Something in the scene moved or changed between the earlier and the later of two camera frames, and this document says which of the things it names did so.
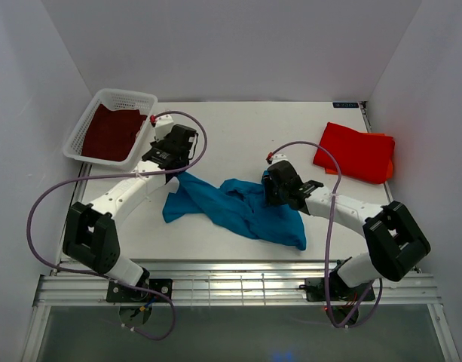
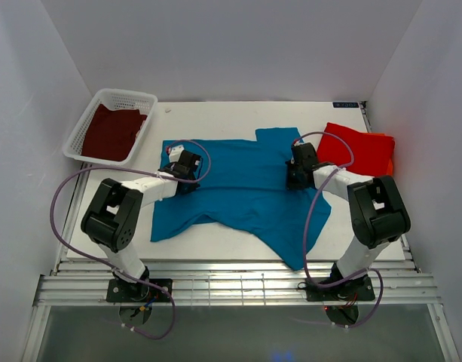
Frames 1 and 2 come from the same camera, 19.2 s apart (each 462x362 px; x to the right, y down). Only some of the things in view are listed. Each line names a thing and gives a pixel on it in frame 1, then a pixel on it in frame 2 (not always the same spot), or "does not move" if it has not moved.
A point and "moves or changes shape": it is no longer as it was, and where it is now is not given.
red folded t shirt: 361,155 does not move
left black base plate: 117,292 does not move
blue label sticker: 345,105 does not move
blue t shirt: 241,204 moves or changes shape
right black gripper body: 276,194 to 292,177
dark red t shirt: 111,133 does not move
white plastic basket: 111,129 does not move
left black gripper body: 159,144 to 191,187
